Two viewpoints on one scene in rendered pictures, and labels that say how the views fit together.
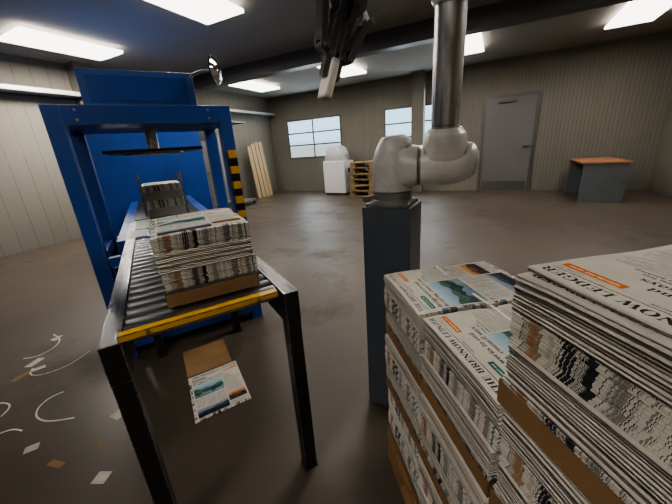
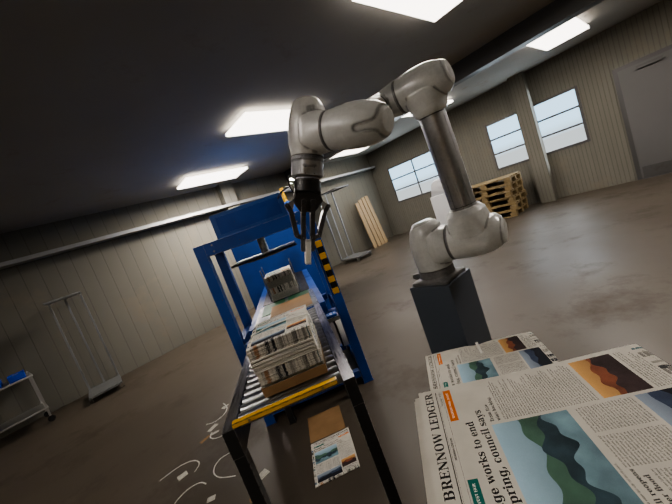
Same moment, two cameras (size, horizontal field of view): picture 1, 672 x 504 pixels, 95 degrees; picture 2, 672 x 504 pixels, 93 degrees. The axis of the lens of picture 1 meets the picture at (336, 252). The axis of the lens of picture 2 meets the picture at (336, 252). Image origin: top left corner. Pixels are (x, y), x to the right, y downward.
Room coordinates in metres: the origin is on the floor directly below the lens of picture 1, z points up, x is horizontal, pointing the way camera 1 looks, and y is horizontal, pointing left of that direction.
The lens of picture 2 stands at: (-0.16, -0.42, 1.44)
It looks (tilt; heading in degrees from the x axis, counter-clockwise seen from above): 7 degrees down; 22
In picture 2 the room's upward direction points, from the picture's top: 20 degrees counter-clockwise
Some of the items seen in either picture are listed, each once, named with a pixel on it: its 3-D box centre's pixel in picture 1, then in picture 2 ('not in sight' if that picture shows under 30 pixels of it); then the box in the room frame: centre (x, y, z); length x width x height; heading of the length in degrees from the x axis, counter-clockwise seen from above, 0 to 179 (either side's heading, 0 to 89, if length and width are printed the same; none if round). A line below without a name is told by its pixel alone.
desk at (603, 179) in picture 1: (593, 178); not in sight; (6.12, -5.18, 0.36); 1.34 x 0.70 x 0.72; 152
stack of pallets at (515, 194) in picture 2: (376, 177); (493, 199); (8.47, -1.22, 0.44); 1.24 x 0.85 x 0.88; 62
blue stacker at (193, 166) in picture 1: (158, 176); (283, 256); (4.66, 2.50, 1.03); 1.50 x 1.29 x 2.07; 29
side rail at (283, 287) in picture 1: (242, 257); (330, 337); (1.51, 0.48, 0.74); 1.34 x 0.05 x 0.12; 29
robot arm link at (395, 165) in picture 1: (394, 163); (430, 243); (1.30, -0.26, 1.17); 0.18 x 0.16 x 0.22; 73
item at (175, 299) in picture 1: (212, 282); (295, 372); (0.99, 0.43, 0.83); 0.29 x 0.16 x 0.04; 118
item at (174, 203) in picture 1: (163, 197); (281, 282); (2.77, 1.49, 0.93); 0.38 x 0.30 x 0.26; 29
